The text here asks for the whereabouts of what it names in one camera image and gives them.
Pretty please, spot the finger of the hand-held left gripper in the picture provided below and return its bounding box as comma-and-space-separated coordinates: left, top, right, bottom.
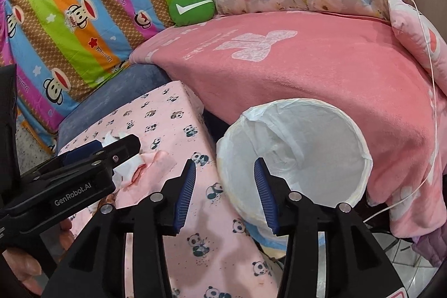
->
64, 140, 104, 163
21, 135, 142, 180

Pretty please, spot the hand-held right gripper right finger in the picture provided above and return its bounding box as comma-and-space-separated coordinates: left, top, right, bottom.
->
253, 158, 411, 298

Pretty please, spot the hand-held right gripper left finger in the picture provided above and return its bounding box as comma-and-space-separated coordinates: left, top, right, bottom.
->
42, 158, 198, 298

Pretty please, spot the white tissue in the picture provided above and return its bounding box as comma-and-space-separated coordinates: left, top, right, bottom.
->
101, 131, 145, 187

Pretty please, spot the white trash bin with bag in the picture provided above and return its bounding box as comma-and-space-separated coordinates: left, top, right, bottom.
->
216, 98, 374, 243

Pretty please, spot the person's left hand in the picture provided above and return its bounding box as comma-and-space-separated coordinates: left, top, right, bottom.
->
0, 218, 75, 297

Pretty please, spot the blue sofa cushion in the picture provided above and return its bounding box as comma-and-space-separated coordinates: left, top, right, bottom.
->
58, 64, 172, 145

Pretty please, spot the pink panda print cloth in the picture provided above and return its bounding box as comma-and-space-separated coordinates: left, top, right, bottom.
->
58, 80, 290, 298

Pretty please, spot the pink blanket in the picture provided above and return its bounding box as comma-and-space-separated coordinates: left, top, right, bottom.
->
129, 10, 444, 243

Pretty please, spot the colourful monkey print quilt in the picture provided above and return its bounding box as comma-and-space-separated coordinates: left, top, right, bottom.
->
0, 0, 175, 152

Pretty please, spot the green round cushion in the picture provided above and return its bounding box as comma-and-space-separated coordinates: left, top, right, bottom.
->
168, 0, 215, 27

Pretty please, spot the pink quilted bag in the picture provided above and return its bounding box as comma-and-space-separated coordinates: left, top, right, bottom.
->
412, 231, 445, 268

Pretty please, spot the pink and white pillow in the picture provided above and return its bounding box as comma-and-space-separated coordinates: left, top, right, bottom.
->
387, 0, 447, 75

